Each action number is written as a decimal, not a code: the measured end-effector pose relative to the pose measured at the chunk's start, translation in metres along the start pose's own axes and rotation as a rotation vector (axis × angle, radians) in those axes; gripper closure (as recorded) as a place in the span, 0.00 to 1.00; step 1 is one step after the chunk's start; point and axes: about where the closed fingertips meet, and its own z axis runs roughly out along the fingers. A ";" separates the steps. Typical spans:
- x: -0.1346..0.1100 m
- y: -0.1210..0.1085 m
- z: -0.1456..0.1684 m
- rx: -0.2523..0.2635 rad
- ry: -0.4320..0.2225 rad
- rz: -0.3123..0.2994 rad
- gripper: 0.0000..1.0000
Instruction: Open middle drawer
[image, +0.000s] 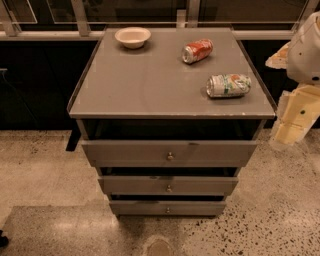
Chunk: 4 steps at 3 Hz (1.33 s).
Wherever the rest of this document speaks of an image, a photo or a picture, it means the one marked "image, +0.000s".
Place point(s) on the grey top drawer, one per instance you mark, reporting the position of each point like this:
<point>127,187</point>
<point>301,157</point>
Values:
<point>168,153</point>

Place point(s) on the red soda can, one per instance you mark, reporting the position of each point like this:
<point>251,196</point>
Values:
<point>196,50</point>

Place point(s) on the white paper bowl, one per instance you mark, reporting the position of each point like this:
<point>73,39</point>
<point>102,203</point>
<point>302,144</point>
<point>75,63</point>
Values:
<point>133,37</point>

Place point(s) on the grey drawer cabinet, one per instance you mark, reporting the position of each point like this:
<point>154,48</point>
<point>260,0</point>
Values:
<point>151,94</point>

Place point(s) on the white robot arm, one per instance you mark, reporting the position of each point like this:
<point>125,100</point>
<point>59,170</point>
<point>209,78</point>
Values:
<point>303,58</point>

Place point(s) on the white green soda can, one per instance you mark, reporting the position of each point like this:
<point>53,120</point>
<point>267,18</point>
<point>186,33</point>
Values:
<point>228,85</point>

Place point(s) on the white metal window railing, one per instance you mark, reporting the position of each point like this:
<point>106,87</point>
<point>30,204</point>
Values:
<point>88,19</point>

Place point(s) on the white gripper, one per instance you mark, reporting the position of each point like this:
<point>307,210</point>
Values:
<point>305,58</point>

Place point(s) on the black object at floor edge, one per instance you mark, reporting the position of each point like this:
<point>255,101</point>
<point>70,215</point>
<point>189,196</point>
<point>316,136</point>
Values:
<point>3,240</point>

